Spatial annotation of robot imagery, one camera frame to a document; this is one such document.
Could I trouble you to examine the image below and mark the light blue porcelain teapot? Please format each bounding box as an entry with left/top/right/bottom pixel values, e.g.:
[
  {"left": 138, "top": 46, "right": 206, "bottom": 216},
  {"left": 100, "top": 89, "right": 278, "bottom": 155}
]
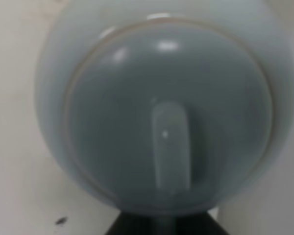
[{"left": 35, "top": 0, "right": 294, "bottom": 216}]

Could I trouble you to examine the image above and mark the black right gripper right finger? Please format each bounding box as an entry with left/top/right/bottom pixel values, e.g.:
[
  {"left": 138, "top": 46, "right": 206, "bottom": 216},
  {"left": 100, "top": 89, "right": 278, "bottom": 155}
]
[{"left": 174, "top": 212, "right": 228, "bottom": 235}]

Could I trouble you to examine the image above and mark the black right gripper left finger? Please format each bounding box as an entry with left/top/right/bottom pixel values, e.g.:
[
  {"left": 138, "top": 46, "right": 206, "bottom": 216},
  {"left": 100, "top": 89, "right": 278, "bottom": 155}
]
[{"left": 106, "top": 212, "right": 162, "bottom": 235}]

